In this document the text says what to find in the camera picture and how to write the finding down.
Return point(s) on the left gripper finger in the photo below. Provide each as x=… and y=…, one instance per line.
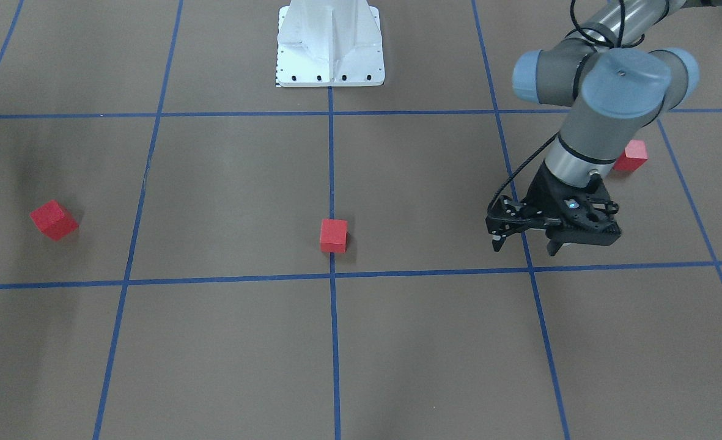
x=498, y=241
x=554, y=246

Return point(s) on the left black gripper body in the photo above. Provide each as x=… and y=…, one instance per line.
x=541, y=197

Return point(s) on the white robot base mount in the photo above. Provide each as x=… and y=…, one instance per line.
x=329, y=44

